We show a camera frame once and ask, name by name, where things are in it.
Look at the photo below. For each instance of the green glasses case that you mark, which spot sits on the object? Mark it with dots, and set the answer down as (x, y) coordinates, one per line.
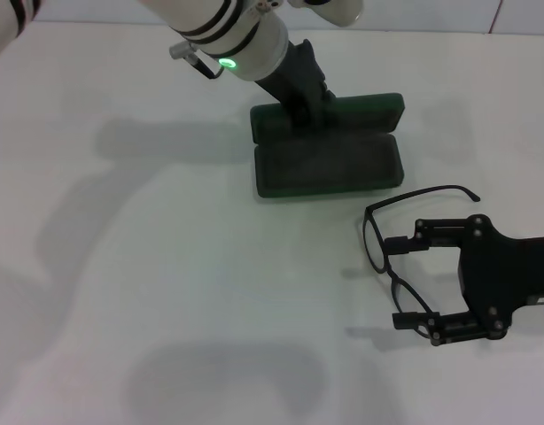
(325, 164)

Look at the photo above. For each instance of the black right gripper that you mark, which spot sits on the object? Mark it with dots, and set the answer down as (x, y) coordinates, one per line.
(507, 274)

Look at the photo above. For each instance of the black glasses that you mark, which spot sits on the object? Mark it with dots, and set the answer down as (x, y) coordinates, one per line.
(389, 275)

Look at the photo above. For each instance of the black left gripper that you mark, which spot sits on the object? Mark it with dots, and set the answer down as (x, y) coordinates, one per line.
(294, 75)

